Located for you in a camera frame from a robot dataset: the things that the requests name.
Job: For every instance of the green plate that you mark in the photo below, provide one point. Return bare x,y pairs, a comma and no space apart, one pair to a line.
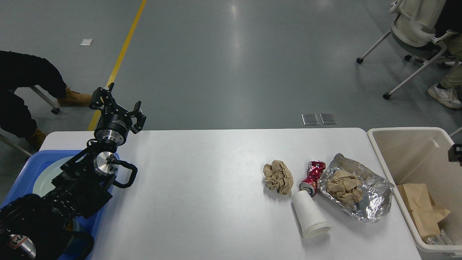
43,184

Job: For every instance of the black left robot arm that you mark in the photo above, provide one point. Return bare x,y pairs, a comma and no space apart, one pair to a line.
36,227

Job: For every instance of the brown paper ball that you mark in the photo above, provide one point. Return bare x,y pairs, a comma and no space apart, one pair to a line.
278,177

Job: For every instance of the crushed red soda can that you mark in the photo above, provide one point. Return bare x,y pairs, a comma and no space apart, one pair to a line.
314,172

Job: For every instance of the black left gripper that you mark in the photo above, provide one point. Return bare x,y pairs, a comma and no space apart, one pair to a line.
114,127

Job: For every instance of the brown paper bag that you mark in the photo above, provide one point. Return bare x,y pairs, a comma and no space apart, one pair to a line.
425,214

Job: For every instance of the foil wrapper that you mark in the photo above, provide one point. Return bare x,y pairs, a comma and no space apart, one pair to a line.
377,191

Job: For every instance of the crumpled paper in foil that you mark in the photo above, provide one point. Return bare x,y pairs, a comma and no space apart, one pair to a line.
346,188

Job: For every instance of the white office chair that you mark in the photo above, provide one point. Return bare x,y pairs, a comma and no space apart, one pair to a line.
414,30

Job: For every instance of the clear plastic bottle in bin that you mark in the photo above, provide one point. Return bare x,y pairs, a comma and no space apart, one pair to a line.
442,239

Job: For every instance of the beige plastic bin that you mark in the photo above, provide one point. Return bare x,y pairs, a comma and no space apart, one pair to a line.
419,155

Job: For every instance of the grey chair leg with caster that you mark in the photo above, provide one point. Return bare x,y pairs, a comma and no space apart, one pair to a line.
55,107

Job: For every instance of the white paper cup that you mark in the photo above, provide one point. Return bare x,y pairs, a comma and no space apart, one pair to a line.
312,222

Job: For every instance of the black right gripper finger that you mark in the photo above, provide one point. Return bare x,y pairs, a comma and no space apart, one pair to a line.
455,153

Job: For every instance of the person in beige trousers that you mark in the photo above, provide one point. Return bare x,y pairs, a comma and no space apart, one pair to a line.
450,19

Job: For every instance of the silver floor plate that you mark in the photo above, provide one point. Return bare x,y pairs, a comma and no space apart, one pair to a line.
309,119
328,119

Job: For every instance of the tan boot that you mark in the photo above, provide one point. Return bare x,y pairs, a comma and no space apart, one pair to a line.
74,99
37,139

